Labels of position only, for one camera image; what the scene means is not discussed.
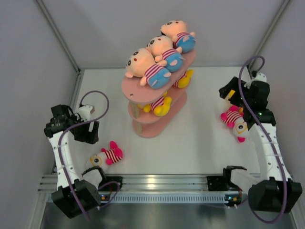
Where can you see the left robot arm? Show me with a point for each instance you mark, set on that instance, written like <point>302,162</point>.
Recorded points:
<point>77,183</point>

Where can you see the pink white panda plush glasses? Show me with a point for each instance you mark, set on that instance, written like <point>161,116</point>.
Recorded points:
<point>107,157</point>

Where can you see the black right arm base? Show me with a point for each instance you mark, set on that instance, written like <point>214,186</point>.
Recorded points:
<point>217,183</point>

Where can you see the yellow plush toy striped shirt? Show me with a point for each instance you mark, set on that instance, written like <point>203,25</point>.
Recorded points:
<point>184,80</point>

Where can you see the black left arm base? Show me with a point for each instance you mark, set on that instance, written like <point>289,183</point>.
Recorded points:
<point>116,181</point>

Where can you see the slotted cable duct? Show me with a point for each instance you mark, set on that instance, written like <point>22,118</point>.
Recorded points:
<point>171,198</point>

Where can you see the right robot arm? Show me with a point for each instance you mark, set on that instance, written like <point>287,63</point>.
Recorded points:
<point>274,190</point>

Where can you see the pink wooden three-tier shelf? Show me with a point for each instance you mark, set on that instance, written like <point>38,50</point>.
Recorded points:
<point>149,125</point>

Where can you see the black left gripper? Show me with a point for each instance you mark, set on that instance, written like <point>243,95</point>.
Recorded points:
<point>90,137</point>

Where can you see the yellow cat plush striped shirt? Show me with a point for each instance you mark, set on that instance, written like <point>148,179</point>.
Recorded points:
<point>230,94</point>

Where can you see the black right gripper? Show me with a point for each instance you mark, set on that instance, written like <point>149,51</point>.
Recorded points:
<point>234,84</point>

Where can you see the yellow plush toy big eyes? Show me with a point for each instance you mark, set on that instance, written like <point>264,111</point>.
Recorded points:
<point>160,107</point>

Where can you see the pink white panda plush right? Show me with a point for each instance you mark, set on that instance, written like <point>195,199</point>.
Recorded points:
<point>234,120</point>

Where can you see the boy plush on shelf top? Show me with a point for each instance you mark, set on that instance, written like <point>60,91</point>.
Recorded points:
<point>177,31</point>

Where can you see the boy plush black hair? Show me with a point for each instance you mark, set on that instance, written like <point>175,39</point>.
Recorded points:
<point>141,64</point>

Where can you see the aluminium frame rail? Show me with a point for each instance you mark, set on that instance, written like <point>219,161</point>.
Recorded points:
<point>145,183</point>

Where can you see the boy plush blue pants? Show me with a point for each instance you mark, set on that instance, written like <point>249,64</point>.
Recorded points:
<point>161,47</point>

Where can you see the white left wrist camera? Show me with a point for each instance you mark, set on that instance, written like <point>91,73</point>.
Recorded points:
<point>86,112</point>

